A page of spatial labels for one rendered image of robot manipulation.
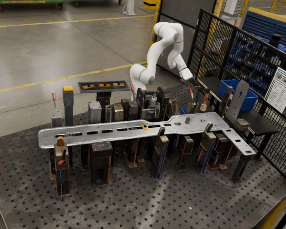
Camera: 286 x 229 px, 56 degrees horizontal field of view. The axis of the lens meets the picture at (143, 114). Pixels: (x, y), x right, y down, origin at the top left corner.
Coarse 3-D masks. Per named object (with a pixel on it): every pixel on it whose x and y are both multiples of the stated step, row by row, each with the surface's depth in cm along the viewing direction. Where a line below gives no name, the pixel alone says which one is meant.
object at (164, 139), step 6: (162, 138) 176; (156, 144) 183; (162, 144) 175; (156, 150) 183; (162, 150) 177; (156, 156) 185; (162, 156) 183; (156, 162) 186; (162, 162) 187; (150, 168) 197; (156, 168) 188; (162, 168) 190; (150, 174) 194; (156, 174) 192
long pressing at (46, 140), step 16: (208, 112) 219; (48, 128) 175; (64, 128) 178; (80, 128) 180; (96, 128) 182; (112, 128) 185; (176, 128) 195; (192, 128) 198; (224, 128) 204; (48, 144) 163; (80, 144) 168
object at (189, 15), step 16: (160, 0) 449; (176, 0) 423; (192, 0) 398; (208, 0) 377; (160, 16) 460; (176, 16) 432; (192, 16) 406; (208, 16) 384; (192, 32) 415; (208, 32) 392; (160, 64) 492
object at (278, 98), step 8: (280, 72) 200; (272, 80) 208; (280, 80) 201; (272, 88) 208; (280, 88) 201; (264, 96) 216; (272, 96) 209; (280, 96) 202; (272, 104) 209; (280, 104) 203; (280, 112) 203
